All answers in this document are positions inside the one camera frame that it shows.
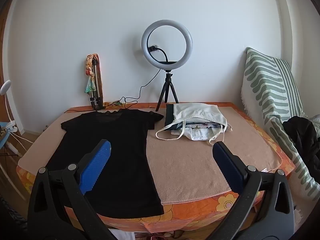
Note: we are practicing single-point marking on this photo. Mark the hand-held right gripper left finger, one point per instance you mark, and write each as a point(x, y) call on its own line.
point(97, 166)

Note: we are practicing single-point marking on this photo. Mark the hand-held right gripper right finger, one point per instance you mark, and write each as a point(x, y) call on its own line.
point(227, 171)

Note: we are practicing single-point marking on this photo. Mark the black t-shirt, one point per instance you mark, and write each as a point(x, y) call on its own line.
point(112, 130)

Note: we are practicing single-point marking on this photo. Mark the folded printed white clothes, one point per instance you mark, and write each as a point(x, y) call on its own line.
point(200, 133)

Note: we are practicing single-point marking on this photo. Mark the beige towel mat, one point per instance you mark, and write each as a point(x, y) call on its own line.
point(187, 160)

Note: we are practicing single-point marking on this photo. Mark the orange floral sheet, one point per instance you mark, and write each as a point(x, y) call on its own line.
point(200, 212)

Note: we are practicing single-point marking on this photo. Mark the folded silver tripod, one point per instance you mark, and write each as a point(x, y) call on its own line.
point(98, 98)

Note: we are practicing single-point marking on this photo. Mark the dark green folded garment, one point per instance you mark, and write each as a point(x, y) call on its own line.
point(169, 116)

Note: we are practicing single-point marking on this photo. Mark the black crumpled garment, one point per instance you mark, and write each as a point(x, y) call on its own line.
point(300, 135)

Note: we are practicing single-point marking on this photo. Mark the green striped white cushion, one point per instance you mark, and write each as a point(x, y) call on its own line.
point(265, 80)

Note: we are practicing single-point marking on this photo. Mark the pale grey garment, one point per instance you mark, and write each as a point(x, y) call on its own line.
point(316, 122)

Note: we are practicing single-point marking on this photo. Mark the colourful patterned cloth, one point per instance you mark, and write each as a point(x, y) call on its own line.
point(88, 65)

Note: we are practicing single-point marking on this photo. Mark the black mini tripod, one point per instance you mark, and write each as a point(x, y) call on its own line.
point(169, 80)

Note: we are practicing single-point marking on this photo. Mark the white desk lamp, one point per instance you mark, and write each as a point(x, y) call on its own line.
point(5, 86)

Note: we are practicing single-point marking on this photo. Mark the black gooseneck phone holder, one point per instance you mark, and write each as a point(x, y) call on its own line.
point(153, 48)

